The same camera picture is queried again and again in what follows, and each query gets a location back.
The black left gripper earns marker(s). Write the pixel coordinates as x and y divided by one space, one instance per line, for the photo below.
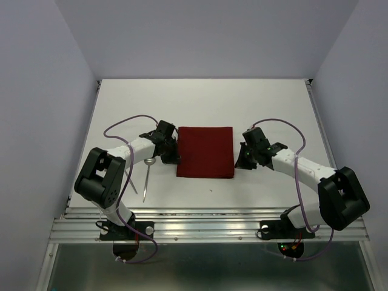
174 158

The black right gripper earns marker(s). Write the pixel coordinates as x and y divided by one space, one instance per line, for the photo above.
241 163

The dark red cloth napkin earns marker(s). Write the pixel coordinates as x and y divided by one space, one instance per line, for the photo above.
206 152

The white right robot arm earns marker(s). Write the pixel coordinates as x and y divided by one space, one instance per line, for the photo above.
286 162

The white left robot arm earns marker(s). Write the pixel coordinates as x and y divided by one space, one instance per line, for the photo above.
105 174

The silver metal spoon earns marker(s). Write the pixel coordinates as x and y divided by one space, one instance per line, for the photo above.
148 162

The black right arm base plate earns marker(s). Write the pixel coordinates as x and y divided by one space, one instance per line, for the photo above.
281 229

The aluminium right side rail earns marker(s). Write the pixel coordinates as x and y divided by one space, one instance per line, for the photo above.
327 145

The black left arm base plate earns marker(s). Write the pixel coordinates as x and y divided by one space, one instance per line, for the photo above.
111 232

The aluminium front frame rail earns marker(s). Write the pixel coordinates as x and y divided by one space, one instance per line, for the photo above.
171 225

